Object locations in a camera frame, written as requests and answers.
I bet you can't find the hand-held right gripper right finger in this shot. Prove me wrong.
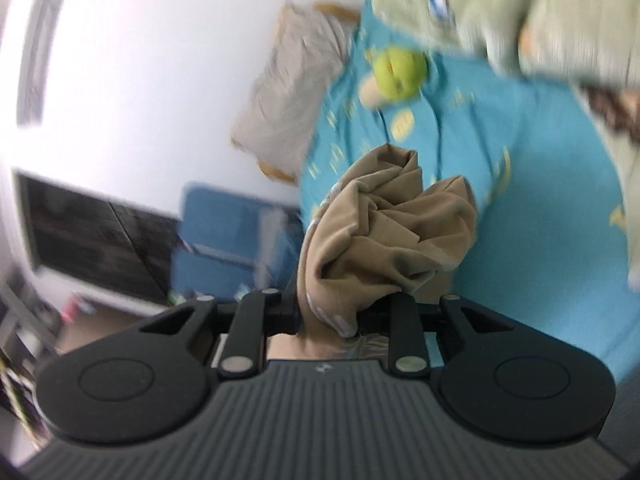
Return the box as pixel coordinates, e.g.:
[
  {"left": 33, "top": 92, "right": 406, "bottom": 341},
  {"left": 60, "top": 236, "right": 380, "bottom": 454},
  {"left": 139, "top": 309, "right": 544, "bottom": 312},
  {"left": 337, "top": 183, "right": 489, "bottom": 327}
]
[{"left": 357, "top": 292, "right": 516, "bottom": 378}]

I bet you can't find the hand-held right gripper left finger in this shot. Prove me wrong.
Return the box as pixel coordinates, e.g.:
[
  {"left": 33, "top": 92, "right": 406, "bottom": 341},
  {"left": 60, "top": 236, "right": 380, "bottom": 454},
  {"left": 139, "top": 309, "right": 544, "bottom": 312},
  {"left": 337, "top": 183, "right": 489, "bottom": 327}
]
[{"left": 140, "top": 277, "right": 301, "bottom": 378}]

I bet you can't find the tan t-shirt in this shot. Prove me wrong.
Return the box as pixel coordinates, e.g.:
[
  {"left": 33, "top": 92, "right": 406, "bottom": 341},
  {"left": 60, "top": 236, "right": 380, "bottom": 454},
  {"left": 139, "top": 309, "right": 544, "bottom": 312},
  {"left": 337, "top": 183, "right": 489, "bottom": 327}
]
[{"left": 296, "top": 142, "right": 479, "bottom": 339}]

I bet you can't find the blue covered chair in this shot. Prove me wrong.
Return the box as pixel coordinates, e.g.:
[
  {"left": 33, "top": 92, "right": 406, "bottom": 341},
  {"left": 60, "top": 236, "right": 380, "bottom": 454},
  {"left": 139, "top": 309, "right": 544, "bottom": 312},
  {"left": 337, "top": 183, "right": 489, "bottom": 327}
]
[{"left": 169, "top": 182, "right": 307, "bottom": 307}]

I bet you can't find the teal printed bed sheet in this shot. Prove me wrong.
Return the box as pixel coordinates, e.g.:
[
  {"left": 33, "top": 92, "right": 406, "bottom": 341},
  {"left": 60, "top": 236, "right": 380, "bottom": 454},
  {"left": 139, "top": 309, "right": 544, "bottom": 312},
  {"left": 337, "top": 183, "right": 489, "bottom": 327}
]
[{"left": 297, "top": 0, "right": 640, "bottom": 386}]

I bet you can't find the dark grilled window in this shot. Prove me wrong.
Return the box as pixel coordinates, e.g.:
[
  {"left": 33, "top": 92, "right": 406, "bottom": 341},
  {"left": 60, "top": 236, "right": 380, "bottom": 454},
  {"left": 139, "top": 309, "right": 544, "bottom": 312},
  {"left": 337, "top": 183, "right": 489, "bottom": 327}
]
[{"left": 12, "top": 169, "right": 182, "bottom": 307}]

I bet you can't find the pink container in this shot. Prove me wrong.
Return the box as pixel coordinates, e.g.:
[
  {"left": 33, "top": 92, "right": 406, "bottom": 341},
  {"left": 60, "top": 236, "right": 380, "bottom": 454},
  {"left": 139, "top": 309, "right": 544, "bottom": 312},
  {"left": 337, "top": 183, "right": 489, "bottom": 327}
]
[{"left": 61, "top": 294, "right": 97, "bottom": 322}]

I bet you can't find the grey pillow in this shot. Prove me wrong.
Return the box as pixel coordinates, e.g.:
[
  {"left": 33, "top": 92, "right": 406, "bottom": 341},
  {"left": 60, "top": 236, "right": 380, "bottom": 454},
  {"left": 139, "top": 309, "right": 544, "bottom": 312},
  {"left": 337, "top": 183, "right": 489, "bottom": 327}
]
[{"left": 230, "top": 2, "right": 362, "bottom": 172}]

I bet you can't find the green and beige plush toy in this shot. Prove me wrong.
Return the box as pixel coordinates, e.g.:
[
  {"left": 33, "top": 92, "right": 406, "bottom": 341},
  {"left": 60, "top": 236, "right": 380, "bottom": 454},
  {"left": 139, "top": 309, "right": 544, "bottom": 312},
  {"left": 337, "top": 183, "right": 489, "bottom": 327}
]
[{"left": 357, "top": 45, "right": 429, "bottom": 109}]

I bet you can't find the brown patterned cloth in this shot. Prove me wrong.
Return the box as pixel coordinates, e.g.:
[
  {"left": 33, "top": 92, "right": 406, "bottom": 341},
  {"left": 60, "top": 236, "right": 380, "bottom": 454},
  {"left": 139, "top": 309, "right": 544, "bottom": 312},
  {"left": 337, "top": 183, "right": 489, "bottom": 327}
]
[{"left": 579, "top": 84, "right": 640, "bottom": 142}]

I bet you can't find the green fleece dinosaur blanket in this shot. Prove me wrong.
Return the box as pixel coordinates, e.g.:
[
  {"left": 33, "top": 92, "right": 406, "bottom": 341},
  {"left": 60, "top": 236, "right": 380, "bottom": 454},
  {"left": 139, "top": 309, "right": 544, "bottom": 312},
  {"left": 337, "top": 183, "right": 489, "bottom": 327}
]
[{"left": 372, "top": 0, "right": 640, "bottom": 211}]

